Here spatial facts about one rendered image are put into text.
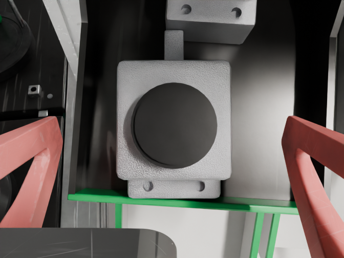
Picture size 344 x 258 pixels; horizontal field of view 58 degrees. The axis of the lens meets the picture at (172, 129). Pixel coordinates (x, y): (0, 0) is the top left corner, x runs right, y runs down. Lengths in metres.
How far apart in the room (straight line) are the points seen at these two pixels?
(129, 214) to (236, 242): 0.12
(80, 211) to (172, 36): 0.31
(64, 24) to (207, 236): 0.25
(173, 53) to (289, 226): 0.27
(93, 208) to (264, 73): 0.30
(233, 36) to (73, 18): 0.10
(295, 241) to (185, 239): 0.13
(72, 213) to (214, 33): 0.32
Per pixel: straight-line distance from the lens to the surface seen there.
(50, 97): 0.50
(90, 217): 0.42
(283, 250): 0.54
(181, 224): 0.34
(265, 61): 0.19
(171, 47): 0.16
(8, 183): 0.44
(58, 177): 0.44
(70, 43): 0.23
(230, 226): 0.35
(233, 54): 0.19
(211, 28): 0.16
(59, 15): 0.21
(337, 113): 0.21
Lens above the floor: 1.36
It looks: 62 degrees down
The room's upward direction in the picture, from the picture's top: 3 degrees clockwise
